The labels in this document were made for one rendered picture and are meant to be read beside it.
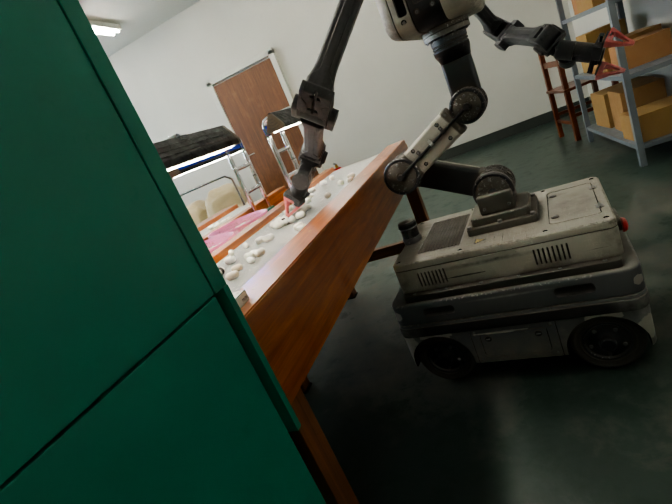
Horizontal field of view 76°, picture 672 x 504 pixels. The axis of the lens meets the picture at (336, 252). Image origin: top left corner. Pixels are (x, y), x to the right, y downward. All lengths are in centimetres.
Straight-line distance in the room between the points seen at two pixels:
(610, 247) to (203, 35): 584
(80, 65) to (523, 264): 119
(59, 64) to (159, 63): 632
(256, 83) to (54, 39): 562
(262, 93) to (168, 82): 141
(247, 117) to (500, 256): 522
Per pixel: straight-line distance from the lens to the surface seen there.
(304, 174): 138
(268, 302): 78
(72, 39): 62
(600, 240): 138
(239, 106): 631
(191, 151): 124
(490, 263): 140
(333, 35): 104
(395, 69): 577
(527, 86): 582
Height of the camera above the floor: 99
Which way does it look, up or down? 16 degrees down
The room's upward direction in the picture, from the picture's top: 23 degrees counter-clockwise
